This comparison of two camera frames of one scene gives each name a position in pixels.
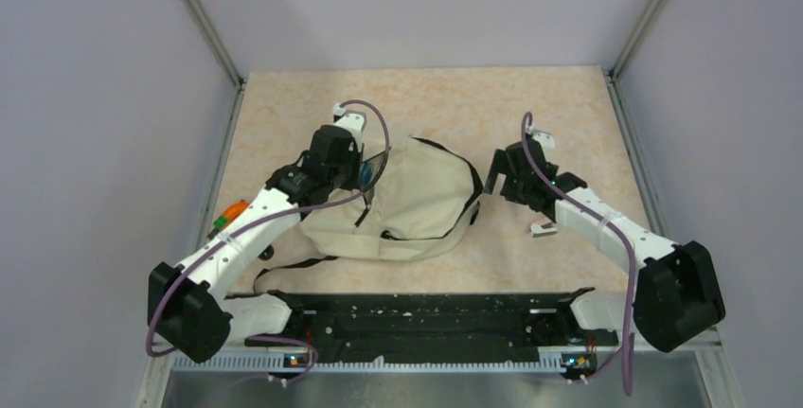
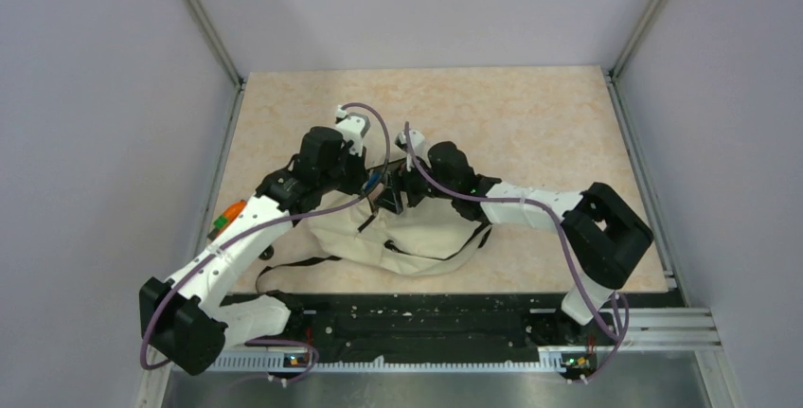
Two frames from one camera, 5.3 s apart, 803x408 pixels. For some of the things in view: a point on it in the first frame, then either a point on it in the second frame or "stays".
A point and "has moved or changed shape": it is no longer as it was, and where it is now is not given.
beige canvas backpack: [423, 199] has moved or changed shape
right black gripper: [501, 166] -> [391, 199]
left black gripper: [357, 157] stays
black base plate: [432, 328] stays
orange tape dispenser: [230, 215] stays
